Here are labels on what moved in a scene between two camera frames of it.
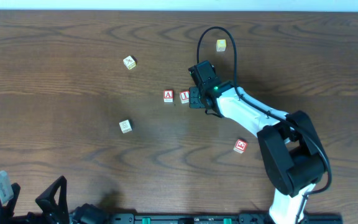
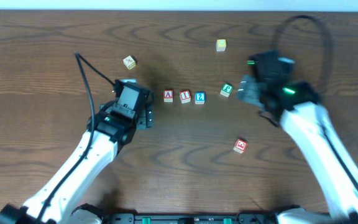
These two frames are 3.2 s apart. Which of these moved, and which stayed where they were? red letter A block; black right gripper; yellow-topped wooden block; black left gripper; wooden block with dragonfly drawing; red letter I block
Moved: black left gripper; black right gripper
Stayed: yellow-topped wooden block; red letter A block; wooden block with dragonfly drawing; red letter I block
